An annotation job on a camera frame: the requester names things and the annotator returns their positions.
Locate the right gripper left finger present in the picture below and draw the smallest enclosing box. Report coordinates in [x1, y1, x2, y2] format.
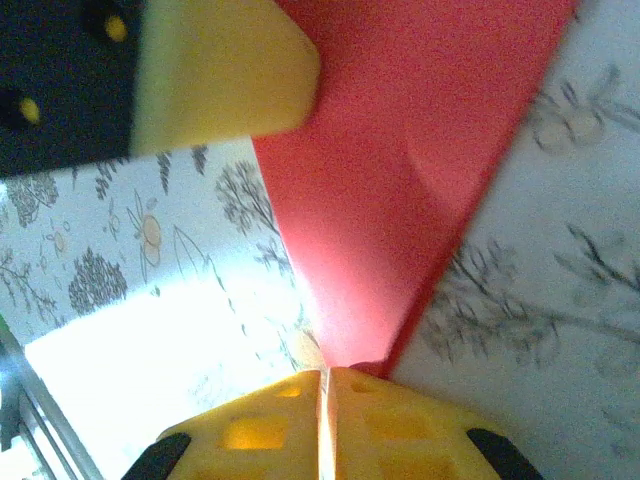
[124, 368, 329, 480]

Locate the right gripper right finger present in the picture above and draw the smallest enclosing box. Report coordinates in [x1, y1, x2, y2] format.
[327, 366, 547, 480]

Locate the red cloth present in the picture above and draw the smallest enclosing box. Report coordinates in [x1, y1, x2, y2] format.
[252, 0, 584, 379]

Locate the floral patterned table cover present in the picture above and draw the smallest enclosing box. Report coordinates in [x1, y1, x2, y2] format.
[0, 0, 640, 480]

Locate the aluminium frame rail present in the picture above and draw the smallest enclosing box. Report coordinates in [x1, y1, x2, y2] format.
[0, 319, 106, 480]

